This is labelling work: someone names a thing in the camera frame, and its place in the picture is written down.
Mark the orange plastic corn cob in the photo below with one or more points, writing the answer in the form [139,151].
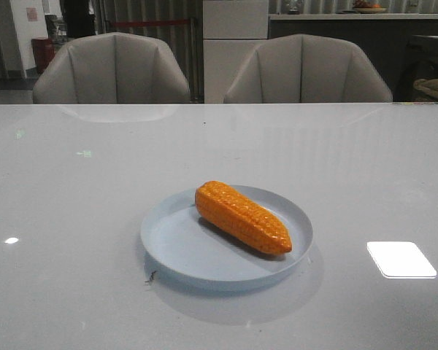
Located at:
[242,218]

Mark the light blue round plate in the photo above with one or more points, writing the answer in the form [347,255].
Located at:
[196,252]

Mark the right beige leather chair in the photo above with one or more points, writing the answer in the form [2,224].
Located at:
[303,68]

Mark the beige leather chair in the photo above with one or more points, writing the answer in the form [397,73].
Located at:
[303,68]
[113,68]

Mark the white cabinet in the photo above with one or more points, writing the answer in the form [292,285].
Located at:
[230,30]

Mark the left beige leather chair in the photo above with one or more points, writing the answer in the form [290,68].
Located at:
[113,68]

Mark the red barrier belt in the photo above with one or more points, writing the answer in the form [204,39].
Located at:
[151,23]

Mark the person in dark clothes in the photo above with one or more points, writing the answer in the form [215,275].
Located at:
[80,22]

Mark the grey counter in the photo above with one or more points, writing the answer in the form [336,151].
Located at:
[383,37]

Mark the red bin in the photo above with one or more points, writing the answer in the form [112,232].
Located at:
[43,51]

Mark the fruit bowl on counter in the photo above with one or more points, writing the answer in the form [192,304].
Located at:
[367,7]

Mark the dark armchair with cushion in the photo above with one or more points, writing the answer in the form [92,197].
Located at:
[419,75]

